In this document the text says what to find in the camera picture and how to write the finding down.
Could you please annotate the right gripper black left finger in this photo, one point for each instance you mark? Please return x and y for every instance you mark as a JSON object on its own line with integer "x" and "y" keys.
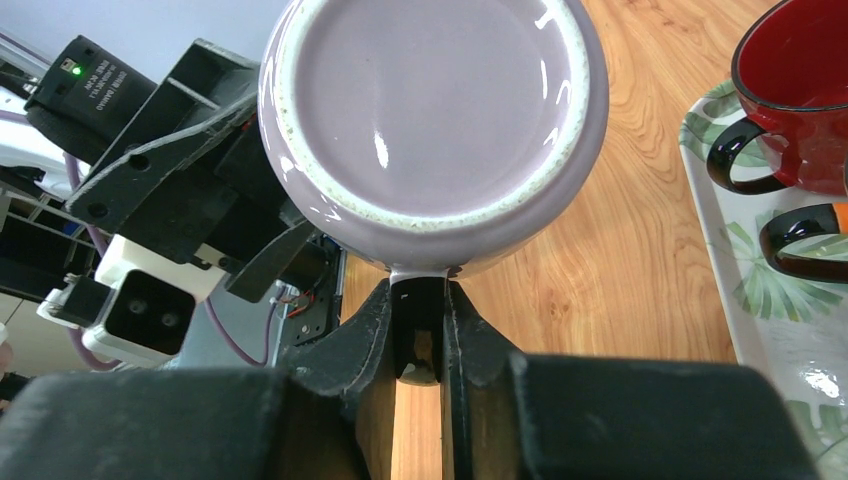
{"x": 326, "y": 414}

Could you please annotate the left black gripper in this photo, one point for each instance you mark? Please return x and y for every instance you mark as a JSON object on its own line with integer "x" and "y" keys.
{"x": 178, "y": 169}

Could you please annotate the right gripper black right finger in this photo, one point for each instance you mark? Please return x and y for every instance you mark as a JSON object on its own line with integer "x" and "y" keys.
{"x": 508, "y": 414}

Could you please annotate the mauve mug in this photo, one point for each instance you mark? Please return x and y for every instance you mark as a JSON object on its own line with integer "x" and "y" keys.
{"x": 433, "y": 138}

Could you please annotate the red mug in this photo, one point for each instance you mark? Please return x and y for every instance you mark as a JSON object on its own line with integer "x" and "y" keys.
{"x": 789, "y": 72}

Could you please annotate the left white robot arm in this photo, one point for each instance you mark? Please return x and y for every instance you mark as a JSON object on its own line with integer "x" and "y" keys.
{"x": 42, "y": 243}

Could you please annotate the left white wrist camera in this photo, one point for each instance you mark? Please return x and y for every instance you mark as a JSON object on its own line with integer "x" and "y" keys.
{"x": 137, "y": 306}

